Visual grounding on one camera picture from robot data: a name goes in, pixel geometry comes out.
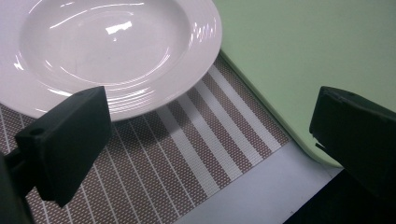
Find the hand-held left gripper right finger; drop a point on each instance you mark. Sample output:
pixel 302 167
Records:
pixel 358 140

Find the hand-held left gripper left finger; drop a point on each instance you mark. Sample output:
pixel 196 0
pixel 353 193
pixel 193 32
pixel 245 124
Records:
pixel 67 146

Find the light green cutting board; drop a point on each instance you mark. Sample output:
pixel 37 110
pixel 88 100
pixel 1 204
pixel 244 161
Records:
pixel 311 56

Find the white ceramic plate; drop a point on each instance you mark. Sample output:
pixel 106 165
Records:
pixel 102 53

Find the brown striped woven placemat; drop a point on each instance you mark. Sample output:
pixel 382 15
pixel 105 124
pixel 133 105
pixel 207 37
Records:
pixel 174 155

